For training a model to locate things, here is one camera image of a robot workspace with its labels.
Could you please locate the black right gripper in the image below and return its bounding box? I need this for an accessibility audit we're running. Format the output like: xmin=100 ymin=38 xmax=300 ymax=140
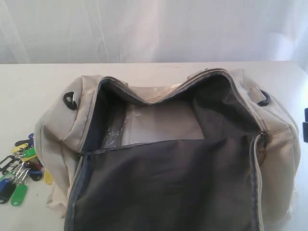
xmin=302 ymin=108 xmax=308 ymax=142

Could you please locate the beige canvas duffel bag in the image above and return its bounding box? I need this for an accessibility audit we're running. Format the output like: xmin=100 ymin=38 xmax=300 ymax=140
xmin=34 ymin=68 xmax=300 ymax=231

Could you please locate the bunch of colourful key tags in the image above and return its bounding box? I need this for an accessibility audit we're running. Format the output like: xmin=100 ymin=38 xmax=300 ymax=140
xmin=0 ymin=133 xmax=53 ymax=206

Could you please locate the white backdrop curtain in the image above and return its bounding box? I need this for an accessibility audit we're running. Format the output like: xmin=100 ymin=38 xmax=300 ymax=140
xmin=0 ymin=0 xmax=308 ymax=68

